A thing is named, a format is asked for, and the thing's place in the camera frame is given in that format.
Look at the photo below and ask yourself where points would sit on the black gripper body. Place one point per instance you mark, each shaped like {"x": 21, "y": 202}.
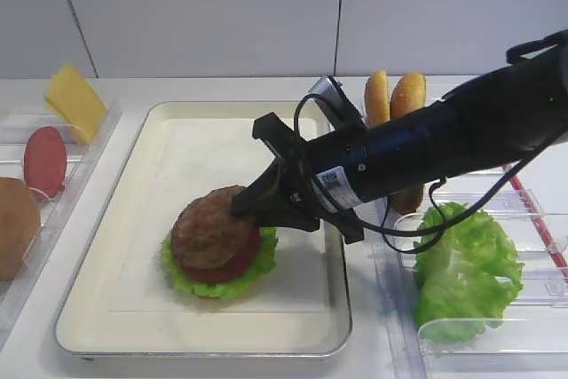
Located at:
{"x": 303, "y": 207}

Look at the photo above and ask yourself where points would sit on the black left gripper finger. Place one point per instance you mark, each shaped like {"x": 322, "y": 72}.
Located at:
{"x": 262, "y": 195}

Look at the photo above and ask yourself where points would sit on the brown meat patty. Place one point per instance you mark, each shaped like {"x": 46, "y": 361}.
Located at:
{"x": 206, "y": 234}

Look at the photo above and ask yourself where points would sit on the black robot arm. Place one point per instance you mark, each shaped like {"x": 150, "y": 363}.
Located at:
{"x": 508, "y": 116}

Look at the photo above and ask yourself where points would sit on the red tomato slice on tray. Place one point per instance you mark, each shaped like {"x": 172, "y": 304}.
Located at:
{"x": 233, "y": 268}

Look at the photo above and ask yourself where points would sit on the green lettuce leaf in rack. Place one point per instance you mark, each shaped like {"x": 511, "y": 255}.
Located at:
{"x": 466, "y": 281}

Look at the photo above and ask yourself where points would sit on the red tomato slice in rack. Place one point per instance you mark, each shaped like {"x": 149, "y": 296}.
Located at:
{"x": 45, "y": 161}

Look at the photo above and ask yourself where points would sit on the yellow cheese slice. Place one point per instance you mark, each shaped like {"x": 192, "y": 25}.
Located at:
{"x": 72, "y": 98}

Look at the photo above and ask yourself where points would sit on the bun slice in right rack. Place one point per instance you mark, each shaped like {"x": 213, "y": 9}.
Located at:
{"x": 408, "y": 95}

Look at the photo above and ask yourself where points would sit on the cream serving tray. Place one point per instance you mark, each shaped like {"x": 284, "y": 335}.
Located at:
{"x": 174, "y": 270}

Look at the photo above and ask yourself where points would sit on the clear acrylic left food rack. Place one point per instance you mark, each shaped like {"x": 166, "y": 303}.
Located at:
{"x": 16, "y": 129}

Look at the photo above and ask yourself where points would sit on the clear acrylic food rack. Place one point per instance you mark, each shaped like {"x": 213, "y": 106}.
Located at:
{"x": 533, "y": 331}
{"x": 16, "y": 129}

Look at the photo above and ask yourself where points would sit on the clear acrylic right food rack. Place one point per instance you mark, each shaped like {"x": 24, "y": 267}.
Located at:
{"x": 533, "y": 331}

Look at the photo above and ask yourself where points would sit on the brown top bun left rack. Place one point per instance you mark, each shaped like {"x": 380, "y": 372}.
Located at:
{"x": 20, "y": 222}

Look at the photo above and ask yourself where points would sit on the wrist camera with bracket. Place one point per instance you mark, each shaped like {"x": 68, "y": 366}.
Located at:
{"x": 340, "y": 113}

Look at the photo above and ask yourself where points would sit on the red rack rail strip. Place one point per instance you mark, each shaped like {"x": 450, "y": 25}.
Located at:
{"x": 554, "y": 247}

